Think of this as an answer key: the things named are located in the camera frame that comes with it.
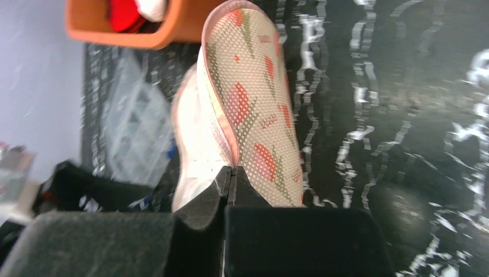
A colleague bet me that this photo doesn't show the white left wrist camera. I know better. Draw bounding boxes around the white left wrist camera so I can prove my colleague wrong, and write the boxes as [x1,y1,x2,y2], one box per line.
[1,142,39,226]

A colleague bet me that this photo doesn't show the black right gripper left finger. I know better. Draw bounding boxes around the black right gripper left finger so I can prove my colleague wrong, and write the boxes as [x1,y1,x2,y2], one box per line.
[1,167,232,276]

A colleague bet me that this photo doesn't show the white bra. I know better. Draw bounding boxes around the white bra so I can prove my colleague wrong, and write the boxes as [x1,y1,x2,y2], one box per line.
[135,0,167,23]

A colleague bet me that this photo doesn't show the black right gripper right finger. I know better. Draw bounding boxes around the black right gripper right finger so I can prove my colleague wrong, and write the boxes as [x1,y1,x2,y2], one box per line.
[224,167,394,276]

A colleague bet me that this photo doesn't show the clear plastic screw organizer box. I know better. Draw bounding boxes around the clear plastic screw organizer box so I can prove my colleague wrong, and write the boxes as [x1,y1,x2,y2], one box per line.
[101,49,176,188]

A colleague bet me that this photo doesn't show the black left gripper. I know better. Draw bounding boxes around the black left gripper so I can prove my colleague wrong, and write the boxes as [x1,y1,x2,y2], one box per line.
[33,160,152,213]

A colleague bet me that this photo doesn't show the peach print mesh laundry bag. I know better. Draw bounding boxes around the peach print mesh laundry bag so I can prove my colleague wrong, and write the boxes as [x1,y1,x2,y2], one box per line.
[171,1,303,212]

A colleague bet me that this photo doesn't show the bright red bra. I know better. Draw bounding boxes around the bright red bra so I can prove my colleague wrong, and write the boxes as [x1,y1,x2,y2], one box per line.
[107,0,147,33]

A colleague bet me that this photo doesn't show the orange plastic basin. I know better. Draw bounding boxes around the orange plastic basin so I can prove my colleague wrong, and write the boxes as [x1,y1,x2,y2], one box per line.
[65,0,221,50]

